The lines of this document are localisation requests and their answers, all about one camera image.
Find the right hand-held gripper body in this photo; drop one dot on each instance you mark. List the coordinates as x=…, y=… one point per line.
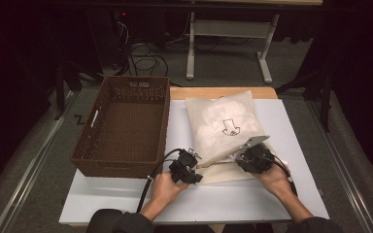
x=255, y=160

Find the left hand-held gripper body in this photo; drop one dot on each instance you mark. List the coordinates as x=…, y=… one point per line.
x=183, y=168

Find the white clothing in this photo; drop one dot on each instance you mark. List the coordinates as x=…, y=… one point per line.
x=213, y=113

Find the cream mesh laundry bag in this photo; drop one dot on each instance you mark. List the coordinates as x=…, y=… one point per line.
x=194, y=106

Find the brown woven basket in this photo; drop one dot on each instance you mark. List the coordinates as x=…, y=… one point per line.
x=123, y=136

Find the person's right hand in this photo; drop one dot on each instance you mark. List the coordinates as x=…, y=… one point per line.
x=277, y=181

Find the person's left hand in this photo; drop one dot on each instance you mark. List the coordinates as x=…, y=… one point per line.
x=163, y=192

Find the dark metal stand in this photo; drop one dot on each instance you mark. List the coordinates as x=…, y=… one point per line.
x=59, y=93
x=326, y=103

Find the metal floor rail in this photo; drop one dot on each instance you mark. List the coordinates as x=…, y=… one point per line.
x=343, y=161
x=29, y=174

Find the white metal frame desk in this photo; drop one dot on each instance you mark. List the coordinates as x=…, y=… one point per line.
x=230, y=28

